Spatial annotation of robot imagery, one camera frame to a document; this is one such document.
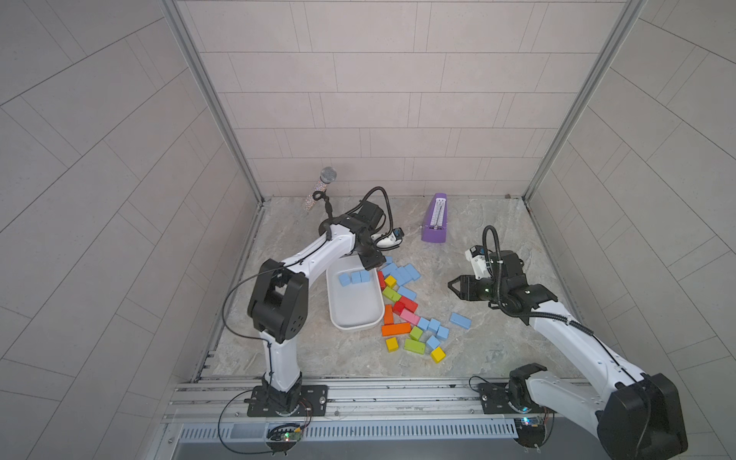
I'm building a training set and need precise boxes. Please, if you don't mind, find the white plastic tray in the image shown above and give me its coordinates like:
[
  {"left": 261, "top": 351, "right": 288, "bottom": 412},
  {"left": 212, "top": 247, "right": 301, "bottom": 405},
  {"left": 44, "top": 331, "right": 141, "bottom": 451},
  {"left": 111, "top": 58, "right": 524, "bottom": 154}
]
[{"left": 326, "top": 255, "right": 384, "bottom": 331}]

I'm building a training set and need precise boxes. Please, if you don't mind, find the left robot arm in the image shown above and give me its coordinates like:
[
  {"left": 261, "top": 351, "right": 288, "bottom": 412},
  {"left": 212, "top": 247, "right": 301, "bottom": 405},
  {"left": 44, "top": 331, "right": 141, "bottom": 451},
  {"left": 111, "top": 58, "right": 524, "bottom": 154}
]
[{"left": 247, "top": 197, "right": 394, "bottom": 396}]

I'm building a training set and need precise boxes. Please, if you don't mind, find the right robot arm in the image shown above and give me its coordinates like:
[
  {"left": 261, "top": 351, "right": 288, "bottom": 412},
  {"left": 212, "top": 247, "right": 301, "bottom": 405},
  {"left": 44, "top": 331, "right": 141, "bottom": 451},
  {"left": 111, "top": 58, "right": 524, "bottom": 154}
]
[{"left": 448, "top": 245, "right": 689, "bottom": 459}]

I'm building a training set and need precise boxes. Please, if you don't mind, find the lone blue block right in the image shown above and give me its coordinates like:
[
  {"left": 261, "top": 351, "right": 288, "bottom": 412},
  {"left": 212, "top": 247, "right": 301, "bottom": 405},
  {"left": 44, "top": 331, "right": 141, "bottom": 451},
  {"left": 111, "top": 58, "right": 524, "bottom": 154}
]
[{"left": 450, "top": 312, "right": 472, "bottom": 330}]

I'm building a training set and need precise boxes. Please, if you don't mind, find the black microphone stand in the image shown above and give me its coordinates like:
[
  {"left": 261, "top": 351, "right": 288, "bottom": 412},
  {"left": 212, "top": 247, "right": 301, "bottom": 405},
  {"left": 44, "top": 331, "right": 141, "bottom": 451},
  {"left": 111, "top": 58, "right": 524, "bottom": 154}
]
[{"left": 312, "top": 191, "right": 344, "bottom": 242}]

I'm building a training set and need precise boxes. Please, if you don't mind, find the rhinestone silver microphone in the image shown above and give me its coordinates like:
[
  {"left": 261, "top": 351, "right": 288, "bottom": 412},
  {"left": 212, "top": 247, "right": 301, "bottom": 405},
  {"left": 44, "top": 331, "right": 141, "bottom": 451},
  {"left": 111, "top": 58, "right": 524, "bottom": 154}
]
[{"left": 304, "top": 167, "right": 337, "bottom": 211}]

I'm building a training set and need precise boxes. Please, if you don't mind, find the purple metronome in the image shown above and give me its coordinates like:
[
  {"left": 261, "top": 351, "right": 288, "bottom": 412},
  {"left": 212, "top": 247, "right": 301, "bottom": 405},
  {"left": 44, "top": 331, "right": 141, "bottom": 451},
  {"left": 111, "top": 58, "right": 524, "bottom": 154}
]
[{"left": 422, "top": 193, "right": 448, "bottom": 243}]

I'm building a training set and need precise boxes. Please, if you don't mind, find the green block upper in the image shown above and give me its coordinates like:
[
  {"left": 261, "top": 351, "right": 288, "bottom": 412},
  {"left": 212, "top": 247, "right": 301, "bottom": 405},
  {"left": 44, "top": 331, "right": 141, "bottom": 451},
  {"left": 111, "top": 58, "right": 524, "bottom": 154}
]
[{"left": 383, "top": 287, "right": 402, "bottom": 303}]

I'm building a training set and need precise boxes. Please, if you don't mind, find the green block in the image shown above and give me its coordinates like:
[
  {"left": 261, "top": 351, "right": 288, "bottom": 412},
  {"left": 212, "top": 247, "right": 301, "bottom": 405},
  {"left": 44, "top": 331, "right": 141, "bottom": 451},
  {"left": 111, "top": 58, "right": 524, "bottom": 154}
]
[
  {"left": 404, "top": 338, "right": 426, "bottom": 355},
  {"left": 383, "top": 287, "right": 402, "bottom": 303}
]

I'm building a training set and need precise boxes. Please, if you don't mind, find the red block centre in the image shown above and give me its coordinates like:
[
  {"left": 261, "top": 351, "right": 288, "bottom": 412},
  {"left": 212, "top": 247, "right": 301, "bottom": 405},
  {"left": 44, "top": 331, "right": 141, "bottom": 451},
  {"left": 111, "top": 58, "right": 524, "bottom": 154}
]
[{"left": 392, "top": 296, "right": 418, "bottom": 315}]

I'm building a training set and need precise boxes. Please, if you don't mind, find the yellow cube front right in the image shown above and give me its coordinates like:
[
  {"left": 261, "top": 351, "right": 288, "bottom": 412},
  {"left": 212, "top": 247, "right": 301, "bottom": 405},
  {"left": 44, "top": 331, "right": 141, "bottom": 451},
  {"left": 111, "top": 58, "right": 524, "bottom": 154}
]
[{"left": 430, "top": 347, "right": 447, "bottom": 363}]

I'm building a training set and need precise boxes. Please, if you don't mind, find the short orange block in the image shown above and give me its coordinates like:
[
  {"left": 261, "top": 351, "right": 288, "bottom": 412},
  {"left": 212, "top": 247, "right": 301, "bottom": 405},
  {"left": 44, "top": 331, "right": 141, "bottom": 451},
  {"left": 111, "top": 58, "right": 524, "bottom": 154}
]
[{"left": 383, "top": 304, "right": 394, "bottom": 325}]

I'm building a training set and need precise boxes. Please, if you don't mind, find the pink block centre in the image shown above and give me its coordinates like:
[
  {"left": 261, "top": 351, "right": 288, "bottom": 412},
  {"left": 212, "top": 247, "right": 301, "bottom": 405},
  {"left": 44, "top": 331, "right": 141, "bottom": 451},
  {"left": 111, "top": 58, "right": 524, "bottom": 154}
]
[{"left": 400, "top": 310, "right": 421, "bottom": 326}]

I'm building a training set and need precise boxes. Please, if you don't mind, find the green block front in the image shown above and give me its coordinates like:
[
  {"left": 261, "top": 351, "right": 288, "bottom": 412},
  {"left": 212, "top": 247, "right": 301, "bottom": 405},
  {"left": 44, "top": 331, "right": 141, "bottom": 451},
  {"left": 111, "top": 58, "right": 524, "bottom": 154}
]
[{"left": 404, "top": 338, "right": 426, "bottom": 355}]

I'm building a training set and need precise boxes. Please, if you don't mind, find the long orange block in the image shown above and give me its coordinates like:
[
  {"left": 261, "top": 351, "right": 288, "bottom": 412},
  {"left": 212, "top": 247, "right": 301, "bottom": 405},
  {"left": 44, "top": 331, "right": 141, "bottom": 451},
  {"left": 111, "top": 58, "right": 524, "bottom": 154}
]
[{"left": 381, "top": 323, "right": 413, "bottom": 337}]

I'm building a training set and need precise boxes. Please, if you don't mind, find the yellow cube front left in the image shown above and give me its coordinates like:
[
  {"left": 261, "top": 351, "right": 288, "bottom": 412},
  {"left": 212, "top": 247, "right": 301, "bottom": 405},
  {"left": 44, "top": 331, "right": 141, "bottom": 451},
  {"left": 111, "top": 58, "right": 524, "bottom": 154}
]
[{"left": 385, "top": 337, "right": 399, "bottom": 353}]

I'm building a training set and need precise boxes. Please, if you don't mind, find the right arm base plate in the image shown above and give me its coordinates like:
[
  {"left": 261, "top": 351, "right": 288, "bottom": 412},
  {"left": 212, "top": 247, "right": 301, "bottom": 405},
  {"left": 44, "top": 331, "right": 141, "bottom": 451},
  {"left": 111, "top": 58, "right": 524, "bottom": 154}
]
[{"left": 473, "top": 381, "right": 545, "bottom": 417}]

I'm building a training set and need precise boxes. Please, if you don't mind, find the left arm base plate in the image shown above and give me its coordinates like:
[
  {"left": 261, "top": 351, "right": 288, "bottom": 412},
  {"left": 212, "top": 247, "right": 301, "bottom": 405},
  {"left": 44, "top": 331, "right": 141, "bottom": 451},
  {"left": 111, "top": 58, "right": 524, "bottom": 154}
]
[{"left": 247, "top": 383, "right": 329, "bottom": 418}]

